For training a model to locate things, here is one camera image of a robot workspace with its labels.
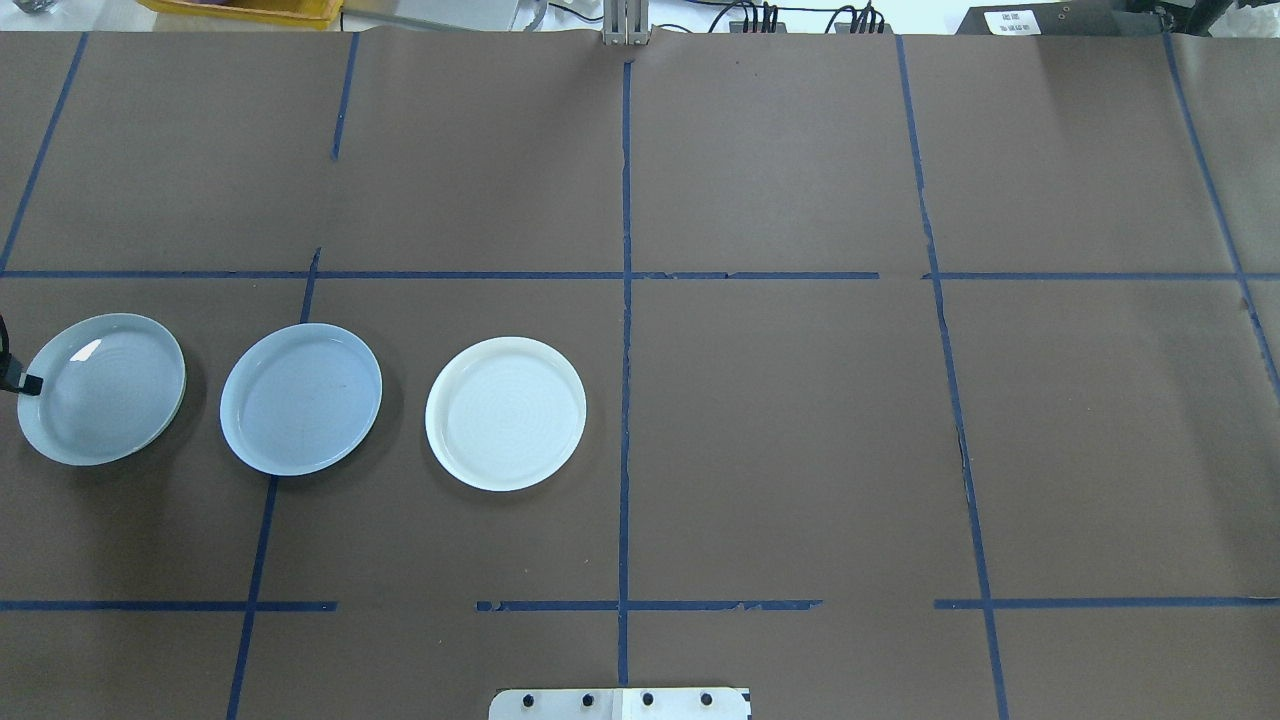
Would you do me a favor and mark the grey-green round plate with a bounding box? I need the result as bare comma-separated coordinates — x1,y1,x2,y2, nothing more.
16,313,188,467

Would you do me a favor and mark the light blue round plate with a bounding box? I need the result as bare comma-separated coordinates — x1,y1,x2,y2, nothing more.
220,323,384,478

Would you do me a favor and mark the white round plate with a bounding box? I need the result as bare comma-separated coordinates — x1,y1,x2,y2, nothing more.
425,337,588,493

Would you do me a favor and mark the yellow plastic bin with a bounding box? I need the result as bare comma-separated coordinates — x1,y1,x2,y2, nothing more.
135,0,344,29

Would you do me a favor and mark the black box with white label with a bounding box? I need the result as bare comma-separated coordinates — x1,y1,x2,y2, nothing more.
955,0,1183,37

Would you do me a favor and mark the white crumpled plastic bag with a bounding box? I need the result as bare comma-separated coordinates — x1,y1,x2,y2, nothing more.
1224,0,1280,39

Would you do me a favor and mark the white square base plate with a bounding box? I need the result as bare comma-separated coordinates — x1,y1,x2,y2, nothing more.
489,688,624,720

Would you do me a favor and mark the silver metal frame bar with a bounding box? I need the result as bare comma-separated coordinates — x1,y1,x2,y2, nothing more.
602,0,652,48

